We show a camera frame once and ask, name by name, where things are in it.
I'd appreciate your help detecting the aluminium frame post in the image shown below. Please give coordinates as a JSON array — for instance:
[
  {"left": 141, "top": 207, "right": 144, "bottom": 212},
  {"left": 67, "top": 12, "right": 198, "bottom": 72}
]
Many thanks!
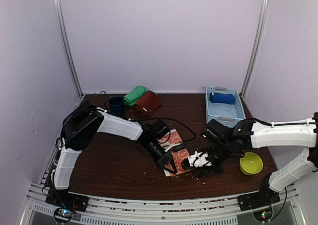
[
  {"left": 54, "top": 0, "right": 83, "bottom": 97},
  {"left": 240, "top": 0, "right": 270, "bottom": 98}
]

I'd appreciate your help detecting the front aluminium rail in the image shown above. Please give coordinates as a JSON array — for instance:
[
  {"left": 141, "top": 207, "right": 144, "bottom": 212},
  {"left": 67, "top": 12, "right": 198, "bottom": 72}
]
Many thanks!
[{"left": 17, "top": 184, "right": 308, "bottom": 225}]

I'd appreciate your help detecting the green rolled towel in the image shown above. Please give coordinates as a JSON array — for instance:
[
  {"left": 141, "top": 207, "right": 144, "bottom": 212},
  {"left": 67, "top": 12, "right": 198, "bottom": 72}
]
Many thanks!
[{"left": 124, "top": 85, "right": 147, "bottom": 106}]

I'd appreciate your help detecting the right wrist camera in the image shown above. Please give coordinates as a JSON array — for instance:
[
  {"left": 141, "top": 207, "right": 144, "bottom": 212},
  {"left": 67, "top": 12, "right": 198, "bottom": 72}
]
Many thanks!
[{"left": 181, "top": 151, "right": 212, "bottom": 170}]

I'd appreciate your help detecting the brown rolled towel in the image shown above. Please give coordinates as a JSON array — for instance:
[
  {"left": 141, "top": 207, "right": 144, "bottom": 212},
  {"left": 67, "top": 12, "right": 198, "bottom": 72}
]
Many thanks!
[{"left": 134, "top": 90, "right": 162, "bottom": 117}]

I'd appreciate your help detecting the left aluminium frame post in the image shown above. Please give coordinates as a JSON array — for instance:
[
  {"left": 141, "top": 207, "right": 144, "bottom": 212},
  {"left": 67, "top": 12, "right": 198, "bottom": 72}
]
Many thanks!
[{"left": 54, "top": 0, "right": 83, "bottom": 97}]

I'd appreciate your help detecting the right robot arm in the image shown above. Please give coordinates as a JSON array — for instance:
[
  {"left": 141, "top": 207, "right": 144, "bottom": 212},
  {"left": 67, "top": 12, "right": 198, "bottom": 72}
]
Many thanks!
[{"left": 192, "top": 113, "right": 318, "bottom": 206}]

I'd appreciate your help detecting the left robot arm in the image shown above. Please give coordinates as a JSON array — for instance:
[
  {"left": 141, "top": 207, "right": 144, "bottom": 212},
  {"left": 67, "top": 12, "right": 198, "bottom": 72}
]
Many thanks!
[{"left": 50, "top": 101, "right": 177, "bottom": 207}]

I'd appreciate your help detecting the blue towel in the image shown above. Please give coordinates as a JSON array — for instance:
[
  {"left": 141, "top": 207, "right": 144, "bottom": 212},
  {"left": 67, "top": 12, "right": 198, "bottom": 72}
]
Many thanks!
[{"left": 209, "top": 92, "right": 235, "bottom": 105}]

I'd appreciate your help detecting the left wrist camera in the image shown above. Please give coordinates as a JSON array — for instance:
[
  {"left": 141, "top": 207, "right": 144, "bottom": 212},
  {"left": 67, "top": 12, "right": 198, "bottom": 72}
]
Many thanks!
[{"left": 163, "top": 143, "right": 186, "bottom": 152}]

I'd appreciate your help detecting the dark blue mug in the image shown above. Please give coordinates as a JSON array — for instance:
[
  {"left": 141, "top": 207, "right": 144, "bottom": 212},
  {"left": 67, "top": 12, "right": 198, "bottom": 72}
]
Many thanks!
[{"left": 104, "top": 96, "right": 125, "bottom": 116}]

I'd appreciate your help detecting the right aluminium frame post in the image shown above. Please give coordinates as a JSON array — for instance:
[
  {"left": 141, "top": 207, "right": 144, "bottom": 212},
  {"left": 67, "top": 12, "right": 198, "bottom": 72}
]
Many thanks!
[{"left": 240, "top": 0, "right": 270, "bottom": 98}]

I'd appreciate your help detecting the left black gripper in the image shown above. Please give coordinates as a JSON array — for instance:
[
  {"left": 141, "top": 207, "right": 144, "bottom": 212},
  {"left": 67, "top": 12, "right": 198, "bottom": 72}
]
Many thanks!
[{"left": 143, "top": 140, "right": 177, "bottom": 175}]

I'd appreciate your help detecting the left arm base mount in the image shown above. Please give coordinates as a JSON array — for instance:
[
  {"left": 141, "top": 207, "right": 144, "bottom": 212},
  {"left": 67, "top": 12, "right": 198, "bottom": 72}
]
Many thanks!
[{"left": 45, "top": 193, "right": 88, "bottom": 224}]

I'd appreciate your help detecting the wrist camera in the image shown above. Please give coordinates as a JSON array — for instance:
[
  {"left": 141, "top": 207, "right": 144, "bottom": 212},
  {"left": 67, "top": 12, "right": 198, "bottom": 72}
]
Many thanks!
[
  {"left": 163, "top": 143, "right": 186, "bottom": 152},
  {"left": 181, "top": 151, "right": 212, "bottom": 170}
]

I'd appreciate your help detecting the yellow-green bowl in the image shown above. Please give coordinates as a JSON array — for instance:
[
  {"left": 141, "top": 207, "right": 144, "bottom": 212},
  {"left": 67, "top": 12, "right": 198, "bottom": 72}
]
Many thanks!
[{"left": 239, "top": 152, "right": 263, "bottom": 176}]

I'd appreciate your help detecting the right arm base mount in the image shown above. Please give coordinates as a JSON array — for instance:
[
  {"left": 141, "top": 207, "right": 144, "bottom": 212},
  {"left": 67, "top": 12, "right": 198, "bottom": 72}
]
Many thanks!
[{"left": 238, "top": 191, "right": 280, "bottom": 223}]

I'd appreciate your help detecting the light blue plastic basket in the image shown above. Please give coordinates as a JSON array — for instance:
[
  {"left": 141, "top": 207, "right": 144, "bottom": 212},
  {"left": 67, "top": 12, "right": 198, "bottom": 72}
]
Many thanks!
[{"left": 205, "top": 86, "right": 246, "bottom": 128}]

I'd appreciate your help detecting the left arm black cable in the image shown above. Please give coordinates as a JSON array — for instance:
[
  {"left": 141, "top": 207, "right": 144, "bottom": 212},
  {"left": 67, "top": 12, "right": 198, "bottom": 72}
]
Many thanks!
[{"left": 59, "top": 117, "right": 197, "bottom": 151}]

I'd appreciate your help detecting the orange patterned towel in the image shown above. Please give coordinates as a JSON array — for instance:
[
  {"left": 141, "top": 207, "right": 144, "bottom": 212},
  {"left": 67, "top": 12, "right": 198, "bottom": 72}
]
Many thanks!
[{"left": 158, "top": 129, "right": 192, "bottom": 177}]

